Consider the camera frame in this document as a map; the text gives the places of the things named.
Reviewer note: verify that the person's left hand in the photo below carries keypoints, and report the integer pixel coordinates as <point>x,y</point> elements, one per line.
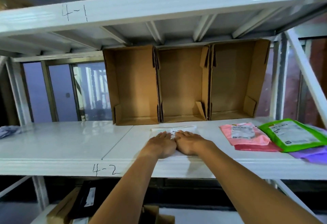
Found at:
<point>161,146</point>

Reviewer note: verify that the person's right hand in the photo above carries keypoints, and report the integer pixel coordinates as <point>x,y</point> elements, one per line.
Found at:
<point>191,143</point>

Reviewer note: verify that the white mailer bag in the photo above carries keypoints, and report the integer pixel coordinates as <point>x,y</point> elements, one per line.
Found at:
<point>186,128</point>

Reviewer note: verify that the light pink mailer bag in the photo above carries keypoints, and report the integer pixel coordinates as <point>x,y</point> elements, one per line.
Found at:
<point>227,135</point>

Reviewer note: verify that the red mailer bag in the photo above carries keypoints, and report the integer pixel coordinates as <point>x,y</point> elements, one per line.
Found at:
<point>255,148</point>

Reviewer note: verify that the green mailer bag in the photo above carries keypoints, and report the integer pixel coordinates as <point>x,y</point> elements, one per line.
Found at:
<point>270,135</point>

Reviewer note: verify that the purple mailer bag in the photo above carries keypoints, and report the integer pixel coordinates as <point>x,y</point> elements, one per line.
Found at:
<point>319,128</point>
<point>311,156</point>

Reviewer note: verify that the purple mailer bag front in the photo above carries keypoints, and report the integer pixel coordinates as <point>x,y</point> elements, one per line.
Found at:
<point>319,128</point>

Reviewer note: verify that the person's left forearm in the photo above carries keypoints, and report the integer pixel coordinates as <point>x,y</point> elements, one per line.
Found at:
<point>122,193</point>

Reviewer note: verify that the person's right forearm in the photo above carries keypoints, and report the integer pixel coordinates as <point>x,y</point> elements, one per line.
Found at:
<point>255,188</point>

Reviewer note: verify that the white metal shelf rack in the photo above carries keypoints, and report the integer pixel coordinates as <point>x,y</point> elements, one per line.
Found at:
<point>64,142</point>

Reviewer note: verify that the open brown cardboard box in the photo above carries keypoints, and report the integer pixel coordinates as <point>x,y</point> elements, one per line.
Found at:
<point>132,83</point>
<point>181,83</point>
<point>235,78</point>

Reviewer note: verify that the brown cardboard carton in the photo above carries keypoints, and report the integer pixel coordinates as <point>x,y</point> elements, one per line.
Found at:
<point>153,216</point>
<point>60,208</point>

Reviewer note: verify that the black package with white label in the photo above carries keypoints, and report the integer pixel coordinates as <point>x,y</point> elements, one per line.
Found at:
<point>86,198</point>

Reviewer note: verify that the crumpled blue plastic film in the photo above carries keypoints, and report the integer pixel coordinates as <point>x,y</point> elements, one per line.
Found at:
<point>9,131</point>

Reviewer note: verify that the metal window frame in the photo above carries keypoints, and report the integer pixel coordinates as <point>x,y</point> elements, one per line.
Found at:
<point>48,91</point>

